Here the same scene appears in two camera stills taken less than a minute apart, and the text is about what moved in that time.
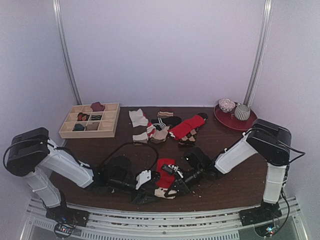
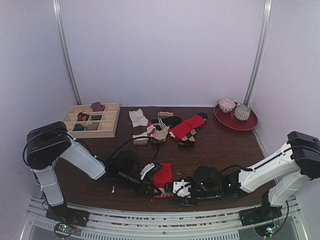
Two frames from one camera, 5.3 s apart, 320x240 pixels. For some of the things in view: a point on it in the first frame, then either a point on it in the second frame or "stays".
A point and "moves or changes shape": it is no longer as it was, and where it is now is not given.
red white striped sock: [150, 129] stays
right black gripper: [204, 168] -> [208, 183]
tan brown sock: [92, 127] stays
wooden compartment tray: [95, 120] stays
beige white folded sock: [137, 118] stays
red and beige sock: [167, 179] moves or changes shape
